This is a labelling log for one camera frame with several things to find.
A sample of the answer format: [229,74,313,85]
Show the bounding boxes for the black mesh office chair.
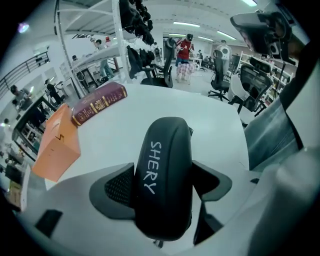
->
[227,56,274,118]

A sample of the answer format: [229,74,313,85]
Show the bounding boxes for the person's head-worn camera rig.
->
[229,10,311,66]

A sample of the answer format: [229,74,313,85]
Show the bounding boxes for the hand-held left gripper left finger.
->
[89,162,138,221]

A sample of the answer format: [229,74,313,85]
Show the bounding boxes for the black jackets on rack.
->
[125,44,156,79]

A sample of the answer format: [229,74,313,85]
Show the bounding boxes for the person's leg in blue jeans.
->
[243,96,305,173]

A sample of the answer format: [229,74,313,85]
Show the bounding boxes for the floral cloth covered stand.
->
[175,62,196,83]

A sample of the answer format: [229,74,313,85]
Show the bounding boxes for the white metal shelf rack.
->
[54,0,131,100]

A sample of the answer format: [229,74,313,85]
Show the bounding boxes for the maroon hardcover book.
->
[71,81,129,127]

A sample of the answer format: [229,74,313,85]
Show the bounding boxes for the white table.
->
[44,83,250,191]

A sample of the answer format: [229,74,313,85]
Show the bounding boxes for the orange cardboard box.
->
[31,102,82,183]

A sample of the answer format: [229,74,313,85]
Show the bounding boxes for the hanging black clothes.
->
[119,0,156,46]

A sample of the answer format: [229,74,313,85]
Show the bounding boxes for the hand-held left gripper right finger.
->
[191,159,234,246]

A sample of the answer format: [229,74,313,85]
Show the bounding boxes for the black stair railing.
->
[0,51,50,99]

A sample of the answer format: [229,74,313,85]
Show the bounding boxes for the black glasses case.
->
[134,116,195,241]

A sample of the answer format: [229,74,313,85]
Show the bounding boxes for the person's black top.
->
[279,37,320,151]

